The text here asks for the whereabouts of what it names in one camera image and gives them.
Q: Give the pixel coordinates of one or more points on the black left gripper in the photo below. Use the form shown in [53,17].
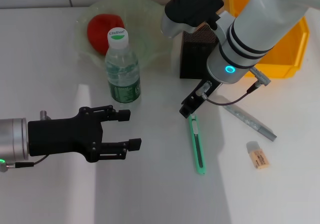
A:
[62,136]

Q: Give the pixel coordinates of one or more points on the orange eraser white end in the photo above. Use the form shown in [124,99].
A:
[258,156]

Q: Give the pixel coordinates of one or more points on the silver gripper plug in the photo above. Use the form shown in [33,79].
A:
[203,89]
[45,115]

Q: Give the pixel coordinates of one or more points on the red-orange fruit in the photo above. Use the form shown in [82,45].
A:
[98,31]

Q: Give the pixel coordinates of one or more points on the pale green glass fruit bowl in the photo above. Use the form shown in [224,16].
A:
[150,34]

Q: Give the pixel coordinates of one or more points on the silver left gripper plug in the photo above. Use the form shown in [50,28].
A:
[45,115]

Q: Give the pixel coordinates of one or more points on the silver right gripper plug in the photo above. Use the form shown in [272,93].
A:
[203,89]

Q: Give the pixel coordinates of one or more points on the yellow plastic bin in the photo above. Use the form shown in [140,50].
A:
[287,56]

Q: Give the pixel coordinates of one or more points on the silver staples strip clear wrapper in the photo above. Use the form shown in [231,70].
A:
[250,121]

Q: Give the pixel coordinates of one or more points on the clear water bottle green label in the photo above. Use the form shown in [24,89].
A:
[122,66]

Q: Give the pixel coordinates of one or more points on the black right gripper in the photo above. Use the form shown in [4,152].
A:
[212,89]

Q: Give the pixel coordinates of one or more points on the green utility knife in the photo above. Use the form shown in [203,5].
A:
[197,144]

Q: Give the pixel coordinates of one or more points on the black mesh pen holder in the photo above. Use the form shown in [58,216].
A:
[192,59]

